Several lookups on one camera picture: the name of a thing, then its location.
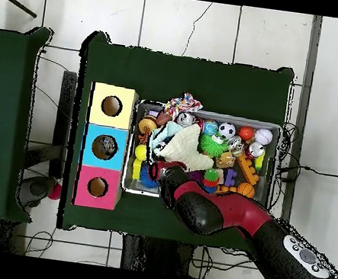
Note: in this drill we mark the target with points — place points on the cream knitted cloth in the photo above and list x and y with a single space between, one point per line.
186 151

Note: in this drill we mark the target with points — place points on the teal knitted cloth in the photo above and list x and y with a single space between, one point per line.
161 135

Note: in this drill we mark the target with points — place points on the polka dot cloth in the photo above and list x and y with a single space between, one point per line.
182 104

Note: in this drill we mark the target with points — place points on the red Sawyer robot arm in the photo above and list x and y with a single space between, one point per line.
239 210

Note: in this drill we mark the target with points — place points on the wooden box with three holes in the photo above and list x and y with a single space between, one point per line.
119 120

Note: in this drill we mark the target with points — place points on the shallow clear mesh bin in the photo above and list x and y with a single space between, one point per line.
245 120

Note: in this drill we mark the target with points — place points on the small blue spiky ball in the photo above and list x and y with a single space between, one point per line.
146 179

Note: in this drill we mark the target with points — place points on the green spiky ball with eyes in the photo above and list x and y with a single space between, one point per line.
209 146

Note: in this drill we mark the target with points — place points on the wooden burger toy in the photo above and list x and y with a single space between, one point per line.
146 125

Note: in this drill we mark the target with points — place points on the brown toy football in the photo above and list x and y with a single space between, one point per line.
162 118

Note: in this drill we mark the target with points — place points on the black and white soccer ball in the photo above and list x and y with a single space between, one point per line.
227 130

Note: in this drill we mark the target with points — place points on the orange toy basketball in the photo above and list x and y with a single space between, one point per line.
246 189

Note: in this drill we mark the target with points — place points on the smooth orange ball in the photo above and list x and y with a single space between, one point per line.
246 133

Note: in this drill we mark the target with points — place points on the dark green table cloth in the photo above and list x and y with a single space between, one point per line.
2 93
180 79

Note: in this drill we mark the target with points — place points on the white baseball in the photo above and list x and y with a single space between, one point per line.
263 136

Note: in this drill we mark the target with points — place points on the black upright panel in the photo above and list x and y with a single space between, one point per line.
65 110

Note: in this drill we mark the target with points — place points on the red ball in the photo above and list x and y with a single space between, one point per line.
55 192

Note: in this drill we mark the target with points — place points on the grey rounded object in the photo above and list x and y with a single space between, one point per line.
36 188

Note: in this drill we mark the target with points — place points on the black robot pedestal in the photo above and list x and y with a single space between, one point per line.
153 254

